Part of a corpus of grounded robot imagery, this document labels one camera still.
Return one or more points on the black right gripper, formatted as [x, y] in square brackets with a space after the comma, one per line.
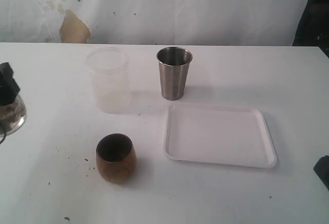
[321, 169]

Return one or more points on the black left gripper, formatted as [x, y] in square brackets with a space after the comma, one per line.
[9, 87]

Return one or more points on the gold coins and brown cubes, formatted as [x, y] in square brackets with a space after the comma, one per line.
[11, 114]

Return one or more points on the clear plastic shaker cup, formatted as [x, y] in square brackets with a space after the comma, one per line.
[13, 128]

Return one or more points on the brown wooden cup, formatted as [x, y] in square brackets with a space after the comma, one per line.
[116, 158]

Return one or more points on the stainless steel cup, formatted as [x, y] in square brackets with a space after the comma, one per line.
[173, 70]

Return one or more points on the white rectangular tray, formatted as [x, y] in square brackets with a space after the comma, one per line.
[218, 134]

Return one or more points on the translucent plastic container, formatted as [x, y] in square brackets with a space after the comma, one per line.
[108, 68]

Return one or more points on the dark curtain at right edge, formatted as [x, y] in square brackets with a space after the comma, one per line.
[313, 26]

